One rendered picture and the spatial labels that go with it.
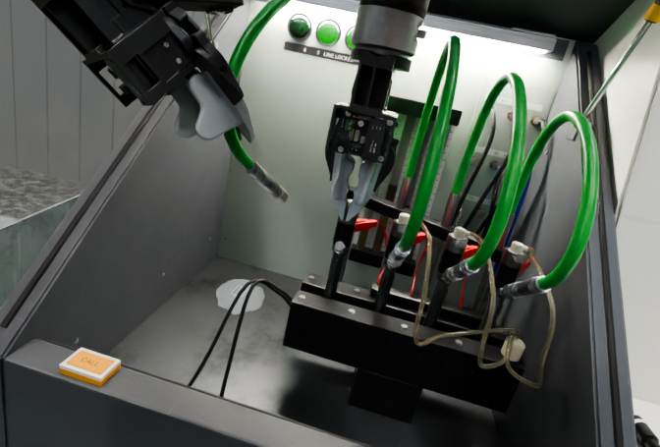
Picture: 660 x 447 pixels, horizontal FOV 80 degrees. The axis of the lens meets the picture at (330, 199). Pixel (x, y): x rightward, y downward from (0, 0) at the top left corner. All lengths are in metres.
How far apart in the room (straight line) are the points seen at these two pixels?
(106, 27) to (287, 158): 0.56
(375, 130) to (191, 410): 0.35
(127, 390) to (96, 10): 0.37
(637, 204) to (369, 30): 0.43
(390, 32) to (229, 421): 0.44
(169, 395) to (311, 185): 0.53
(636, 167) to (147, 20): 0.60
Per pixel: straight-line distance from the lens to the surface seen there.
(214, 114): 0.41
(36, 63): 2.92
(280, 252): 0.95
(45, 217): 2.32
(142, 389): 0.51
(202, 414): 0.48
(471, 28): 0.81
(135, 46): 0.38
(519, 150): 0.44
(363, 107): 0.43
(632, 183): 0.66
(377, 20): 0.45
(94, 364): 0.52
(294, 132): 0.87
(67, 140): 2.88
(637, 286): 0.68
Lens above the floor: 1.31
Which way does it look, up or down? 18 degrees down
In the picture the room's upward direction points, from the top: 12 degrees clockwise
